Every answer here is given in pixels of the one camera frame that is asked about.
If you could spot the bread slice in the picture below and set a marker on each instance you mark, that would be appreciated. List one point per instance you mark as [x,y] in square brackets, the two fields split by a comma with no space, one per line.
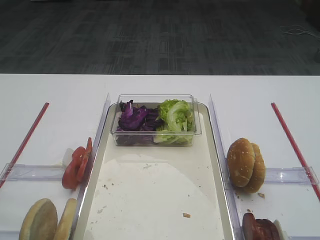
[64,226]
[40,222]

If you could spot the green lettuce leaves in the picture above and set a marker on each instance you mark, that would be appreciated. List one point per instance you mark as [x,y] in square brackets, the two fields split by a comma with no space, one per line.
[178,119]

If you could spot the red tomato slice rear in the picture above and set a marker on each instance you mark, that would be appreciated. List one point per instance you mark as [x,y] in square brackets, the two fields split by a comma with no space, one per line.
[84,160]

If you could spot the red tomato slice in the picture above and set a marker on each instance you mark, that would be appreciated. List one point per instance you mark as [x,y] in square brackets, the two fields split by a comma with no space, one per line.
[84,160]
[69,179]

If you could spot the red tomato slice front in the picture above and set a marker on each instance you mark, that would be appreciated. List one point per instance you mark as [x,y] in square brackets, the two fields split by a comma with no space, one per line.
[69,179]

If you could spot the dark meat patty front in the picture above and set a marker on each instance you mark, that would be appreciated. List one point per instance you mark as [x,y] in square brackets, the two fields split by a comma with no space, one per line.
[249,226]

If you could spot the reddish meat patty rear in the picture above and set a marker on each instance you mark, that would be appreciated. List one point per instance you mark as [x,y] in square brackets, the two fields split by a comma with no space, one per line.
[265,230]

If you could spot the clear plastic salad container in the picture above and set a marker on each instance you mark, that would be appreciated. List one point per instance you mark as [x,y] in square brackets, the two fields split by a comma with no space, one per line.
[153,101]

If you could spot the purple cabbage shreds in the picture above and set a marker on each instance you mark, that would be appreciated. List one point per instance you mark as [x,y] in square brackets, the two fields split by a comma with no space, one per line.
[137,119]

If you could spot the silver metal tray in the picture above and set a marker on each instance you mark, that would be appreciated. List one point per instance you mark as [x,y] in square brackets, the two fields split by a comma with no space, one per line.
[155,192]

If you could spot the sesame bun left half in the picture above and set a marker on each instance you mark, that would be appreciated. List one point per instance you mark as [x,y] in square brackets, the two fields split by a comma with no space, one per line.
[240,161]

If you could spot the sesame bun half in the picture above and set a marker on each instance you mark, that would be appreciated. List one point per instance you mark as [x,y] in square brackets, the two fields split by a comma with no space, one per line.
[258,173]
[240,161]

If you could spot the white plastic stopper left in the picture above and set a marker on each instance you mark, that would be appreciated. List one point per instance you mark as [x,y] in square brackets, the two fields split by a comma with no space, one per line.
[67,158]

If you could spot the white plastic stopper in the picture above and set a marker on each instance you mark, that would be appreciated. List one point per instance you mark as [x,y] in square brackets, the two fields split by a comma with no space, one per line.
[67,158]
[282,233]

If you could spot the sesame bun right half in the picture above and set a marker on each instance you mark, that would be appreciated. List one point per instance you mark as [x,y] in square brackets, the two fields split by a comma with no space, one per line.
[258,173]

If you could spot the left red tape strip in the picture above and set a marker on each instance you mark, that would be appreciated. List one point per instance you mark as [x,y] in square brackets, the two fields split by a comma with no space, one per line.
[23,143]

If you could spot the red tape strip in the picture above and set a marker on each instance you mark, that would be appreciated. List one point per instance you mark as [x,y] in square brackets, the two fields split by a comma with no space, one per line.
[23,143]
[297,151]

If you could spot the right clear acrylic divider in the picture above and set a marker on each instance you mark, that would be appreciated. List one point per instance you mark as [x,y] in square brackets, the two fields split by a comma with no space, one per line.
[229,194]

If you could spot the clear acrylic divider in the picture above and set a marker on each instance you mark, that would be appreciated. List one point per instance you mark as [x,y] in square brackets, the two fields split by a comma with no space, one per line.
[229,194]
[89,168]

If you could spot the right red tape strip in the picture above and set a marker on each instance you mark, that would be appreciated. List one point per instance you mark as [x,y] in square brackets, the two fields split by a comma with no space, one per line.
[297,151]

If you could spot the left clear acrylic divider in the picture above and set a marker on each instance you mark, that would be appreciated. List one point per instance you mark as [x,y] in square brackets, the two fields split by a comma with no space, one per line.
[89,168]

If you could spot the white plastic stopper right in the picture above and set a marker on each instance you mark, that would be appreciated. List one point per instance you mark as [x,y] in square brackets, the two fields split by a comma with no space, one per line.
[282,233]

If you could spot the right upper clear rail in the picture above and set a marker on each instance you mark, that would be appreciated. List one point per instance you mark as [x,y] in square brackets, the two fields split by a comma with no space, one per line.
[295,175]

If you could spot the clear rail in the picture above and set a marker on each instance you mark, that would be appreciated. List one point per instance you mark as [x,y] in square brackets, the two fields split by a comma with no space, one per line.
[295,175]
[22,172]

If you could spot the left upper clear rail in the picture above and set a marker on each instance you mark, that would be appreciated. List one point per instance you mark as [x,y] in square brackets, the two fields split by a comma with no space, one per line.
[22,172]

